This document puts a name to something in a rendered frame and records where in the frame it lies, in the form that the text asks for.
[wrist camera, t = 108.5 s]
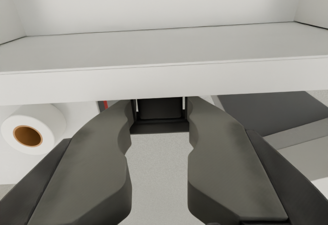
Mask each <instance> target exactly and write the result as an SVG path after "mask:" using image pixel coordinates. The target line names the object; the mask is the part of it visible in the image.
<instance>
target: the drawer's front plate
mask: <svg viewBox="0 0 328 225"><path fill-rule="evenodd" d="M308 90H328V29H326V28H322V27H318V26H314V25H309V24H305V23H301V22H296V21H288V22H270V23H253V24H235V25H217V26H199V27H182V28H164V29H146V30H129V31H111V32H93V33H76V34H58V35H40V36H25V37H22V38H19V39H16V40H13V41H9V42H6V43H3V44H0V106H1V105H20V104H40V103H61V102H89V101H109V100H129V99H149V98H169V97H189V96H209V95H229V94H248V93H268V92H288V91H308Z"/></svg>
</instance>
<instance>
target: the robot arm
mask: <svg viewBox="0 0 328 225"><path fill-rule="evenodd" d="M136 105H137V104H136V99H129V100H119V101H118V102H116V103H115V104H113V105H112V106H110V107H109V108H107V109H106V110H104V111H103V112H101V113H100V114H98V115H96V116H95V117H93V118H92V119H91V120H90V121H88V122H87V123H86V124H85V125H84V126H82V127H81V128H80V129H79V130H78V131H77V132H76V133H75V134H74V135H73V137H72V138H66V139H63V140H61V141H60V142H59V143H58V144H57V145H56V146H55V147H54V148H53V149H52V150H51V151H50V152H49V153H48V154H47V155H46V156H45V157H44V158H43V159H42V160H41V161H40V162H39V163H38V164H37V165H36V166H35V167H34V168H32V169H31V170H30V171H29V172H28V173H27V174H26V175H25V176H24V177H23V178H22V179H21V180H20V181H19V182H18V183H17V184H16V185H15V186H14V187H13V188H12V189H11V190H10V191H9V192H8V193H7V194H6V195H5V196H4V197H3V198H2V199H1V200H0V225H118V224H119V223H120V222H121V221H123V220H124V219H125V218H126V217H127V216H128V215H129V214H130V212H131V208H132V183H131V178H130V174H129V169H128V164H127V159H126V156H125V154H126V152H127V151H128V149H129V148H130V146H131V145H132V142H131V137H130V131H129V129H130V127H131V126H132V124H133V123H134V122H136ZM185 119H187V120H188V121H189V143H190V144H191V145H192V147H193V148H194V149H193V150H192V151H191V152H190V153H189V155H188V165H187V206H188V210H189V211H190V213H191V214H192V215H193V216H195V217H196V218H197V219H199V220H200V221H201V222H203V223H204V224H205V225H328V199H327V198H326V197H325V196H324V195H323V194H322V193H321V192H320V190H319V189H318V188H317V187H316V186H315V185H314V184H313V183H312V182H311V181H310V180H309V179H308V178H306V177H305V176H304V175H303V174H302V173H301V172H300V171H299V170H298V169H297V168H296V167H294V166H293V165H292V164H291V163H290V162H289V161H288V160H287V159H286V158H284V157H283V156H282V155H281V154H280V153H279V152H278V151H277V150H276V149H275V148H273V147H272V146H271V145H270V144H269V143H268V142H267V141H266V140H265V139H264V138H262V137H261V136H260V135H259V134H258V133H257V132H256V131H255V130H247V129H245V128H244V127H243V126H242V125H241V124H240V123H239V122H238V121H237V120H236V119H234V118H233V117H232V116H230V115H229V114H228V113H226V112H224V111H223V110H221V109H220V108H218V107H216V106H214V105H213V104H211V103H209V102H207V101H206V100H204V99H202V98H200V97H199V96H189V97H185Z"/></svg>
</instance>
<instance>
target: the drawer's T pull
mask: <svg viewBox="0 0 328 225"><path fill-rule="evenodd" d="M137 105H138V111H137V112H136V122H134V123H133V124H132V126H131V127H130V129H129V131H130V134H131V135H141V134H163V133H184V132H189V121H188V120H187V119H185V109H183V97H169V98H149V99H137Z"/></svg>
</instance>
